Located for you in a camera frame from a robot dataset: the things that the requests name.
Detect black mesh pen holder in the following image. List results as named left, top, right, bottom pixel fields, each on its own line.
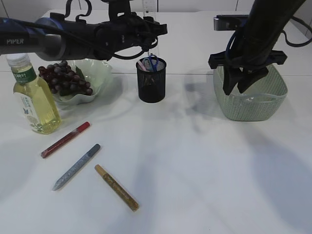
left=136, top=57, right=167, bottom=103

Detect blue sheathed scissors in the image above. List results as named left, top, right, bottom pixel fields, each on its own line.
left=142, top=54, right=159, bottom=72

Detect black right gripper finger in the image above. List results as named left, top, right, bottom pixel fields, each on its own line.
left=237, top=67, right=269, bottom=94
left=223, top=66, right=243, bottom=96

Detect artificial purple grape bunch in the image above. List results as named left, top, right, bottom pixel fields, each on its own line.
left=38, top=60, right=93, bottom=97

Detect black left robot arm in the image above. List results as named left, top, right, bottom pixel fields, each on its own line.
left=0, top=13, right=168, bottom=61

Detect silver glitter pen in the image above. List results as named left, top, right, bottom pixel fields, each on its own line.
left=52, top=144, right=101, bottom=191

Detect gold glitter pen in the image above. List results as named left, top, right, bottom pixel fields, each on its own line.
left=95, top=164, right=139, bottom=212

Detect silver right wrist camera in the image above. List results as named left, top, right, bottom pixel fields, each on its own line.
left=214, top=15, right=249, bottom=31

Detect pink sheathed scissors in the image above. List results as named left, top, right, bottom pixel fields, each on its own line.
left=137, top=60, right=148, bottom=72

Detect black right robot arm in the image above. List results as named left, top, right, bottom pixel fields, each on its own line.
left=208, top=0, right=312, bottom=95

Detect green wavy glass plate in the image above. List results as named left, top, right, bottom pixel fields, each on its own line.
left=53, top=59, right=113, bottom=106

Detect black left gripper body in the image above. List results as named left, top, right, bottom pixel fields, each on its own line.
left=95, top=13, right=168, bottom=61

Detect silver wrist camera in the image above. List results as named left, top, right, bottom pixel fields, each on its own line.
left=214, top=15, right=249, bottom=31
left=102, top=0, right=132, bottom=22

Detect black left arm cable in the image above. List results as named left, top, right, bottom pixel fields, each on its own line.
left=63, top=0, right=159, bottom=60

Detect yellow tea bottle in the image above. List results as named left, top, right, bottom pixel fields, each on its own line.
left=6, top=53, right=61, bottom=135

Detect clear plastic ruler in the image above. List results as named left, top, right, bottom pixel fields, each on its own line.
left=142, top=0, right=159, bottom=56

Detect green plastic basket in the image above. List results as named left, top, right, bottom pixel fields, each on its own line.
left=214, top=65, right=288, bottom=121

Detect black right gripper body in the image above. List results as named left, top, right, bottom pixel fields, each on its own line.
left=208, top=50, right=287, bottom=71

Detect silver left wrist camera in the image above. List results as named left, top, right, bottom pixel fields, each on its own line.
left=102, top=0, right=132, bottom=22

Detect red glitter pen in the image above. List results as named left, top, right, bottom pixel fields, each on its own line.
left=40, top=121, right=91, bottom=158

